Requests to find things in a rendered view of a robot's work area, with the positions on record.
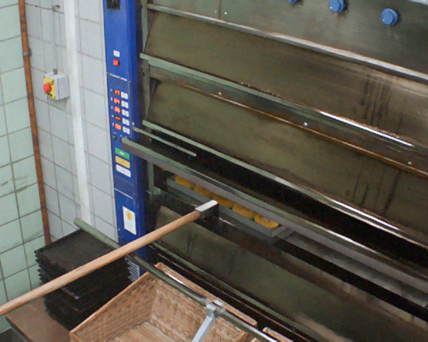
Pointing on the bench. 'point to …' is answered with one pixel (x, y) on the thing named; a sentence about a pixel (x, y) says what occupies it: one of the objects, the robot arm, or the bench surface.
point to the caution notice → (129, 220)
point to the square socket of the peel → (207, 209)
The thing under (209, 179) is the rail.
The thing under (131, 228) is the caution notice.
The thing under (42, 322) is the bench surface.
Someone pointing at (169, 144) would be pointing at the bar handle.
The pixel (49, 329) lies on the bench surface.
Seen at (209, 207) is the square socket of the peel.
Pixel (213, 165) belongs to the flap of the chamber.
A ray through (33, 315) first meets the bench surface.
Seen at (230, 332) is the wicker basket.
